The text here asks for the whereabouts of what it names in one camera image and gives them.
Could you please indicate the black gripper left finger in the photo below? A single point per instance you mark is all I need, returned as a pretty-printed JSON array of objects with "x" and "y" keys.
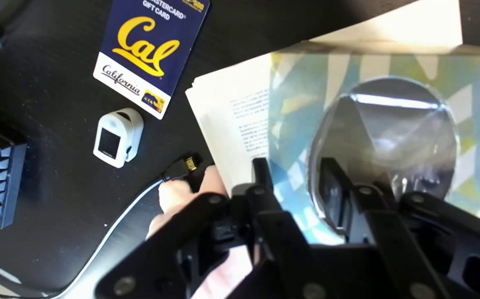
[{"x": 278, "y": 243}]

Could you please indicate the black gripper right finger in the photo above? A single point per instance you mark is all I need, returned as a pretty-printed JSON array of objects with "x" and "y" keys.
[{"x": 432, "y": 249}]

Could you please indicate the small white cube device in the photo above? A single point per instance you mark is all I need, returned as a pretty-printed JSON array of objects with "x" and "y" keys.
[{"x": 118, "y": 136}]

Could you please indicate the white printed paper stack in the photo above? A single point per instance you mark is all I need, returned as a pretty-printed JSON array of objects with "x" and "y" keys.
[{"x": 233, "y": 121}]

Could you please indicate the blue Cal gift card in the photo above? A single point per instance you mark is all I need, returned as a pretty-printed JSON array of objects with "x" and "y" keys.
[{"x": 150, "y": 50}]

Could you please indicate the patterned tissue box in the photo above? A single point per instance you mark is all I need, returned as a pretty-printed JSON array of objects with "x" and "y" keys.
[{"x": 299, "y": 110}]

